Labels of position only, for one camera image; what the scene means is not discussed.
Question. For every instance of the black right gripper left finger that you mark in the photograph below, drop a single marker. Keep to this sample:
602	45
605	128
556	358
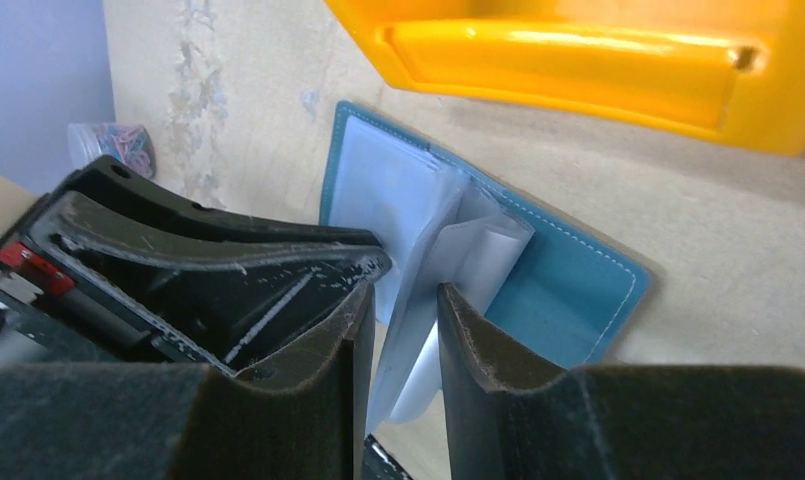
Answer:
298	414

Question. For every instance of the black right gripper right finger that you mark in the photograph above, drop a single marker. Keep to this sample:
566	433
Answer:
511	414

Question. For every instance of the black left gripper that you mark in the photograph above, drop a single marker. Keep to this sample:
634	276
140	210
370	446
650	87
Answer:
132	272

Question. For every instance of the blue leather card holder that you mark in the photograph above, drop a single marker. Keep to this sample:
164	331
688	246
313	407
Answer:
561	291

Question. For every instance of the bag of coloured rubber bands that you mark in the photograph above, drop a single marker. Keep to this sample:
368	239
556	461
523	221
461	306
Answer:
128	143

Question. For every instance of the yellow middle bin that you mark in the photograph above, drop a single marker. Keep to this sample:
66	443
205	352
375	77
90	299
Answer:
727	72

